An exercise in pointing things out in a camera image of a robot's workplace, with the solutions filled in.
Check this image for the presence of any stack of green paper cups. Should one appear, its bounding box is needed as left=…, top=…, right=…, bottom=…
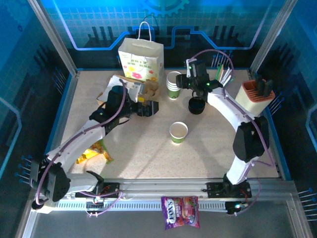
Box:
left=165, top=71, right=183, bottom=100

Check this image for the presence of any small controller board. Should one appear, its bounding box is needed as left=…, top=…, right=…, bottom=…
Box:
left=85, top=195, right=105, bottom=208
left=226, top=201, right=250, bottom=215

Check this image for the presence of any black handle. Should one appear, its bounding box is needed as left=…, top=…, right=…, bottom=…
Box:
left=255, top=74, right=265, bottom=96
left=263, top=79, right=274, bottom=98

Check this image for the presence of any brown pulp cup carrier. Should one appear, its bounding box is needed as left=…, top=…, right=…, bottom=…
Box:
left=140, top=80, right=161, bottom=101

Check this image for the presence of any black cup lid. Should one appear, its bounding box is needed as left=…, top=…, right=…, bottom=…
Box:
left=188, top=96, right=207, bottom=115

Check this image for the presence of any white bottle black cap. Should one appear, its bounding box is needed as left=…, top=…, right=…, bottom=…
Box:
left=31, top=199, right=55, bottom=214

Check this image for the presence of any white slotted cable duct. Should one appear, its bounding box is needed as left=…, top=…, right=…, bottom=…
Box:
left=53, top=199, right=228, bottom=213

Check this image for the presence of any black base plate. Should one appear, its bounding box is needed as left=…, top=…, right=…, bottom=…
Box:
left=75, top=182, right=121, bottom=199
left=206, top=182, right=253, bottom=199

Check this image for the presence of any beige holder with orange top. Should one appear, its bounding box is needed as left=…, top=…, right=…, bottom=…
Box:
left=234, top=79, right=276, bottom=117

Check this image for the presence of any green paper coffee cup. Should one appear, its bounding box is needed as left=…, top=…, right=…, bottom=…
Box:
left=169, top=121, right=189, bottom=144

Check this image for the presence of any floral paper gift bag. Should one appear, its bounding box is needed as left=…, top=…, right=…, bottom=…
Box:
left=117, top=21, right=165, bottom=82

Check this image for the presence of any aluminium frame post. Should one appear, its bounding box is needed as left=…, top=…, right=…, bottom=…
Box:
left=26, top=0, right=79, bottom=76
left=249, top=0, right=291, bottom=75

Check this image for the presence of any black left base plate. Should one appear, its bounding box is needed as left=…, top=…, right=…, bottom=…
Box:
left=75, top=182, right=121, bottom=199

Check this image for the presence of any green orange snack packet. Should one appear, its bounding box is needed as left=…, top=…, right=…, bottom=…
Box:
left=90, top=138, right=114, bottom=165

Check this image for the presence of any purple Fox's candy bag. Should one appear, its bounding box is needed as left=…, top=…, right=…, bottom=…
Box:
left=160, top=195, right=201, bottom=231

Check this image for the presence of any white wrapped straw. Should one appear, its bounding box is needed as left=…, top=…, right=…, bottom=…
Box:
left=221, top=67, right=233, bottom=85

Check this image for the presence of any flat white paper bag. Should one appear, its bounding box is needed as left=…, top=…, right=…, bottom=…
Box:
left=106, top=75, right=139, bottom=102

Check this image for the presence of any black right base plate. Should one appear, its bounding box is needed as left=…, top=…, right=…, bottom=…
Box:
left=206, top=182, right=253, bottom=199

